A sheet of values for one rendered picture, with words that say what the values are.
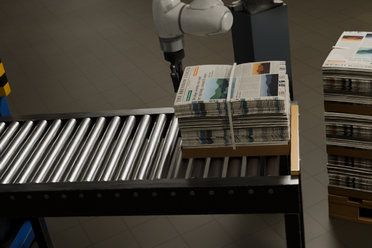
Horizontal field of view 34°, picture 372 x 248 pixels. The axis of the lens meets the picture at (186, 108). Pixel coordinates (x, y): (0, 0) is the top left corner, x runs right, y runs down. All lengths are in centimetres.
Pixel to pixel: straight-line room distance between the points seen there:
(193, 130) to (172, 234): 110
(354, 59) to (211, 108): 87
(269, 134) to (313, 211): 113
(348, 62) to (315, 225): 85
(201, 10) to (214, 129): 40
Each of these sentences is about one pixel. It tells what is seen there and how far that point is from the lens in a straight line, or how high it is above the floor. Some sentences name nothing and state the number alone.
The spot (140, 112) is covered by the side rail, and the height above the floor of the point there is 80.
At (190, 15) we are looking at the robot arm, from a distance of 206.
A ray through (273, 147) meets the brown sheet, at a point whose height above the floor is 84.
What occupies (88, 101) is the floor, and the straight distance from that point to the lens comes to 452.
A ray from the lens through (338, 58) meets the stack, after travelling 271.
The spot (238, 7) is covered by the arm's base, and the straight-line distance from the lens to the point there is 284.
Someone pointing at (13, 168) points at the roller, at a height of 80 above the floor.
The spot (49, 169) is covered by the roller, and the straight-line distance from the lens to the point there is 233.
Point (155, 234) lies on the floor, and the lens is 313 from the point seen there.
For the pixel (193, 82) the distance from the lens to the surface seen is 216.
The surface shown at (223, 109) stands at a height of 100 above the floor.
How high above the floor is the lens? 199
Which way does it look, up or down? 29 degrees down
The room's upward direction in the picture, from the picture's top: 9 degrees counter-clockwise
